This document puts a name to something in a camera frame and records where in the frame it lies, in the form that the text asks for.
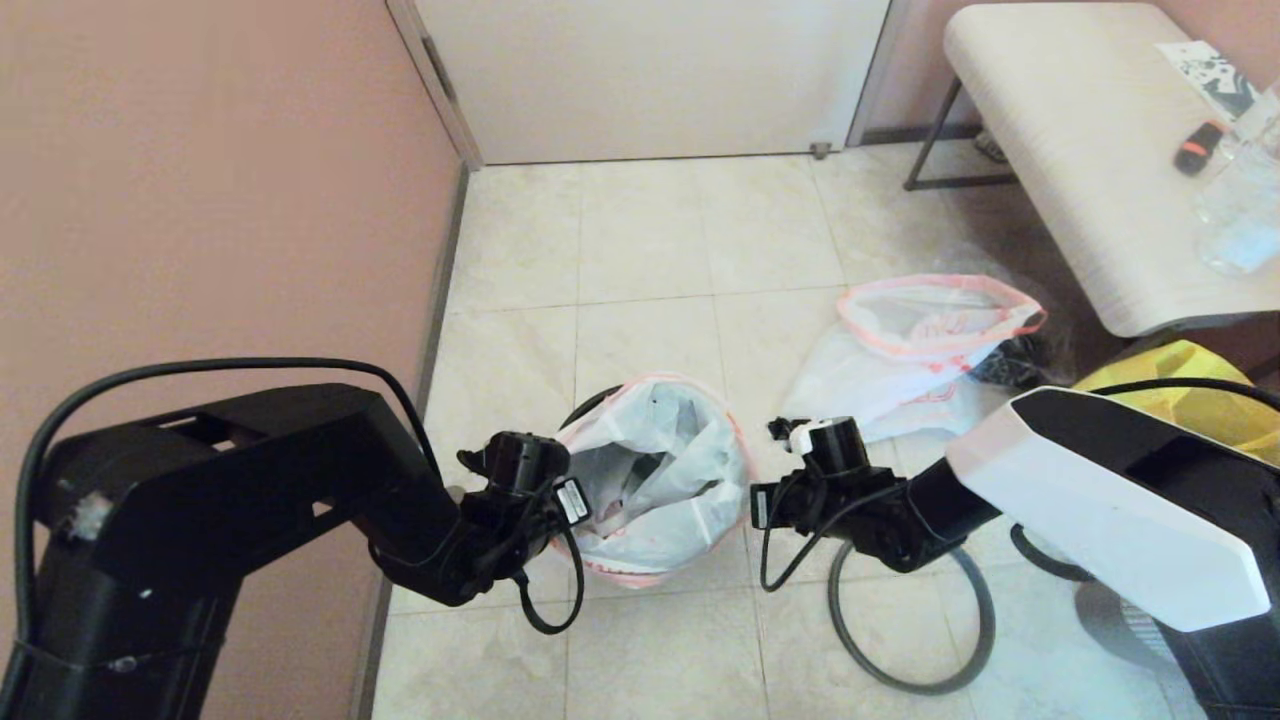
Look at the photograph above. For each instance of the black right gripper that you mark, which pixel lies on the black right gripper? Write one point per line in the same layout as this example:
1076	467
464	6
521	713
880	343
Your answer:
810	505

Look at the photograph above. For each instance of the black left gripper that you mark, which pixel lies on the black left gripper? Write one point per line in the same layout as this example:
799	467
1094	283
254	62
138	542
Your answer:
540	510

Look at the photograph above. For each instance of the white red-print bag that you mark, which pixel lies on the white red-print bag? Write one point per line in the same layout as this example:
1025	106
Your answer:
660	470

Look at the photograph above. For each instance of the white plastic bag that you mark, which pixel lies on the white plastic bag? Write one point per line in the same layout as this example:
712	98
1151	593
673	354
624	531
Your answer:
880	380

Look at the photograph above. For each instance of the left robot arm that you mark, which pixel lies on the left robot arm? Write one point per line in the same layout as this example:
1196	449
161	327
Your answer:
250	520

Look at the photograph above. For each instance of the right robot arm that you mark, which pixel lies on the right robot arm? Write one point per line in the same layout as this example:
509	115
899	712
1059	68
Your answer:
1100	500

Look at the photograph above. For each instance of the black round trash bin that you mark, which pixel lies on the black round trash bin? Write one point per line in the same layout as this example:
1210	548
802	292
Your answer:
585	405

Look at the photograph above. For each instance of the clear bag with dark contents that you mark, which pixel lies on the clear bag with dark contents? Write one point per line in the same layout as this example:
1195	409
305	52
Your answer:
1045	355

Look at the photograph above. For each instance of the yellow fabric tote bag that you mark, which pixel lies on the yellow fabric tote bag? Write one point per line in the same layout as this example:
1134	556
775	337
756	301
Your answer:
1200	400

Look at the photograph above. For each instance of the pale gray ribbed cylinder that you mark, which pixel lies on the pale gray ribbed cylinder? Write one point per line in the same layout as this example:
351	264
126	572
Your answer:
1130	625

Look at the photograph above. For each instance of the beige door jamb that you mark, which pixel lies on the beige door jamb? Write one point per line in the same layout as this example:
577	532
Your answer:
449	110
877	75

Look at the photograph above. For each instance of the beige wood-grain table top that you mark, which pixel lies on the beige wood-grain table top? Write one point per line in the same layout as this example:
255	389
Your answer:
1080	160

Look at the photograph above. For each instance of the white door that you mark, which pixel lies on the white door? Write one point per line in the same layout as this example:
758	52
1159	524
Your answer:
650	80

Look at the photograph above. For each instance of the clear water bottle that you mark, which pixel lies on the clear water bottle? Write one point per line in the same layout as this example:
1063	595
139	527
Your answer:
1245	220

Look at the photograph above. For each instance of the black and white leaflet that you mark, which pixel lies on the black and white leaflet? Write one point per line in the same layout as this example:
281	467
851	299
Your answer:
1210	76

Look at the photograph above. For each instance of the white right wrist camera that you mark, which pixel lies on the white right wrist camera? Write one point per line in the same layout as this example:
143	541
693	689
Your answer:
800	432

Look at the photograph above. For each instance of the black metal table frame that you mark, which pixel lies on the black metal table frame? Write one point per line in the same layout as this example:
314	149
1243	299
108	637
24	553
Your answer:
960	182

